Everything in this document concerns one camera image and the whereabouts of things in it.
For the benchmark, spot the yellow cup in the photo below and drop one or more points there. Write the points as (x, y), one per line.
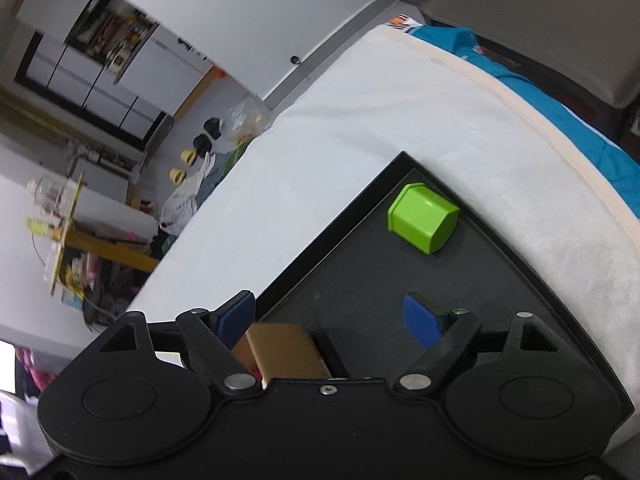
(189, 156)
(177, 176)

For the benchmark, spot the brown cardboard box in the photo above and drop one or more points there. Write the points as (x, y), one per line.
(285, 352)

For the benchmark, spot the pink cloth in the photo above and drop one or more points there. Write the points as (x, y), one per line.
(32, 367)

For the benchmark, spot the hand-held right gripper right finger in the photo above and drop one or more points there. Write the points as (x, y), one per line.
(422, 317)

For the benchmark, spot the blue blanket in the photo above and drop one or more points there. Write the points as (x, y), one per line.
(575, 125)

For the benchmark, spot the white cabinet with black frame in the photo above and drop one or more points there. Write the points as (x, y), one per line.
(90, 90)

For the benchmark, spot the green plastic box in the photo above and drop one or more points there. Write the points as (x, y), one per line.
(422, 217)

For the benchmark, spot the grey headboard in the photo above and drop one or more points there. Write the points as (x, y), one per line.
(525, 20)

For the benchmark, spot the black cup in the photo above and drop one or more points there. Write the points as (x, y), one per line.
(214, 127)
(202, 142)

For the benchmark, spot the yellow table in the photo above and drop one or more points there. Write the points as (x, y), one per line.
(100, 250)

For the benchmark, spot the cluttered wall shelf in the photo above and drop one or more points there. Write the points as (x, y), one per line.
(112, 35)

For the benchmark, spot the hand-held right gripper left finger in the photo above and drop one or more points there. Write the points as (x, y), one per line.
(237, 317)

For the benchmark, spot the clear plastic bag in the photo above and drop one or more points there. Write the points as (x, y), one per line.
(245, 120)

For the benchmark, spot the white plastic bag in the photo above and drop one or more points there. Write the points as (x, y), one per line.
(180, 205)

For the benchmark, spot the black plastic tray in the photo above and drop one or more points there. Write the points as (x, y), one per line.
(360, 280)

